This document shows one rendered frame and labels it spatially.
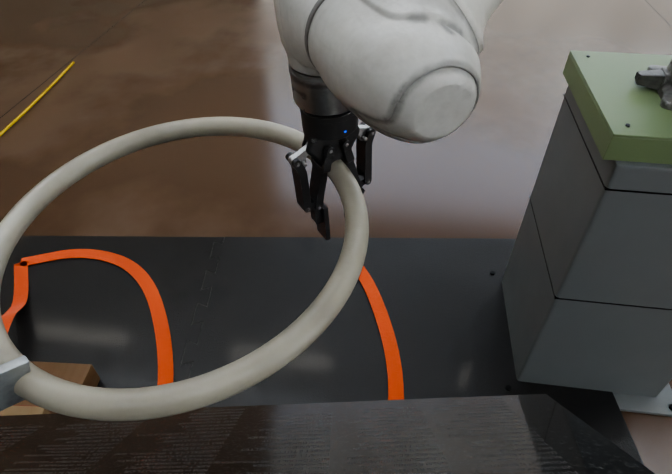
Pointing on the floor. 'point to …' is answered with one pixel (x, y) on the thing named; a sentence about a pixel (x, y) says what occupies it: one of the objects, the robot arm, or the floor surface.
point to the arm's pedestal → (594, 273)
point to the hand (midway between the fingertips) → (336, 213)
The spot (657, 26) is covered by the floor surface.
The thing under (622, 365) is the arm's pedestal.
